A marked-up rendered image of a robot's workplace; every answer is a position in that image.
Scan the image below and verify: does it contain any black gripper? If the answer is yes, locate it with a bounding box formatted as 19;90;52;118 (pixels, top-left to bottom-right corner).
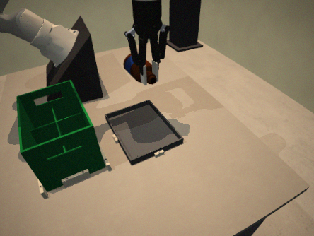
124;0;170;85

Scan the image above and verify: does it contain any brown bottle with blue label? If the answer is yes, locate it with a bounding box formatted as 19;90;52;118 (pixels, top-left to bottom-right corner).
124;54;157;85

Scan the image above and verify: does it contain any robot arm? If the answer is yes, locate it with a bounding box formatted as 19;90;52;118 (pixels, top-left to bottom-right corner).
0;0;79;67

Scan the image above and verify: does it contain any dark green divided crate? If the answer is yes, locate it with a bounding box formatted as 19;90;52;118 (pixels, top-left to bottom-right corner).
16;80;106;192

